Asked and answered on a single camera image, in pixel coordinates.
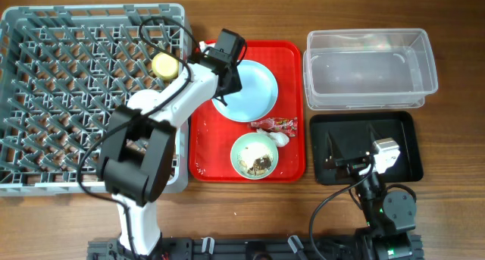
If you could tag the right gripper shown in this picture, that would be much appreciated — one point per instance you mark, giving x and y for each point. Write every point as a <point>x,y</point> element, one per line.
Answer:
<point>334,159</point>

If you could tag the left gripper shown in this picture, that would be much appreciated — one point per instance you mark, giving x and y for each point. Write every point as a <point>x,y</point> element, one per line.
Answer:
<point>236,84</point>

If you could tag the yellow plastic cup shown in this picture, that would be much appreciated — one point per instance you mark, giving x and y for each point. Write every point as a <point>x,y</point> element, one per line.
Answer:
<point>165,66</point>

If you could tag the green bowl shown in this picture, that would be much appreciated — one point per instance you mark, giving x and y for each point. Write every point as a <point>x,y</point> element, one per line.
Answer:
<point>253,138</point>

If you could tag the food leftovers rice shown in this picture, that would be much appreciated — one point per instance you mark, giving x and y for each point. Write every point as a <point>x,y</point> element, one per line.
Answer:
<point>254,160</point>

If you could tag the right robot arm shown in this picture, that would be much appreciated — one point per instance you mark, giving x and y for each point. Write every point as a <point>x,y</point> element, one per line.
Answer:
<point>388,210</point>

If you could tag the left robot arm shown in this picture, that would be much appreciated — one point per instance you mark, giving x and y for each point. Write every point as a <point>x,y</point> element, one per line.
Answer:
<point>135,162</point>

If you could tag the grey dishwasher rack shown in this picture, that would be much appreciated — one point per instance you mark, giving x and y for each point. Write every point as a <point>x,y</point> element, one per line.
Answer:
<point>64,70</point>

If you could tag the black plastic tray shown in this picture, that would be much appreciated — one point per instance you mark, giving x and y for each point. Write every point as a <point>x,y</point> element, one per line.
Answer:
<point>351,135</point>

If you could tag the light blue plate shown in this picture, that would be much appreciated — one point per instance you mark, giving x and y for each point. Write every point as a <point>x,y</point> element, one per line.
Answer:
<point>256,98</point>

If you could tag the red plastic tray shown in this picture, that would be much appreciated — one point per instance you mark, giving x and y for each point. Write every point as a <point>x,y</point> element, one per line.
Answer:
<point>212,135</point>

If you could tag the red snack wrapper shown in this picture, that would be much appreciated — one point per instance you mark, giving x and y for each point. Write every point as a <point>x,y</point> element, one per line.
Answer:
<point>288,126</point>

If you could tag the crumpled white tissue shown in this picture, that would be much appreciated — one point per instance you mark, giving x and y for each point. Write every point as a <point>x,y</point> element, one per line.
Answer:
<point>279,139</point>

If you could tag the clear plastic bin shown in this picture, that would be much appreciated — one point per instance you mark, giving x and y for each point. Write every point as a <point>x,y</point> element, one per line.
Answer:
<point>368,69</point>

